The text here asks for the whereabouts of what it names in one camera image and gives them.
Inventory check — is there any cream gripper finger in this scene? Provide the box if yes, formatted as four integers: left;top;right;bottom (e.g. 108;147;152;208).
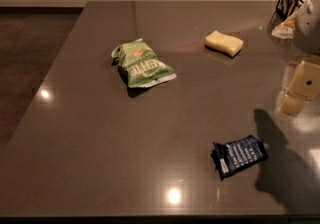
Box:
279;94;308;116

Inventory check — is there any blue rxbar blueberry wrapper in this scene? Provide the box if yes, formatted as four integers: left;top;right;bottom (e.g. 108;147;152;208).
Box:
211;135;268;179

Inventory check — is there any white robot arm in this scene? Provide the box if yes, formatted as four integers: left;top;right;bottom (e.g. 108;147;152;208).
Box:
279;0;320;115

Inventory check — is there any yellow sponge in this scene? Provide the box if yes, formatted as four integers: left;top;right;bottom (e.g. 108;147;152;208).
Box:
205;31;243;58

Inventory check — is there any white snack packet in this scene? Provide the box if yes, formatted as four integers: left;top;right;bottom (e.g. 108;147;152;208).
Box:
271;11;298;39

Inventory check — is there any green kettle chips bag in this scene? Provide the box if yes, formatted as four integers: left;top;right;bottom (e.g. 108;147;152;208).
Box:
111;38;177;88

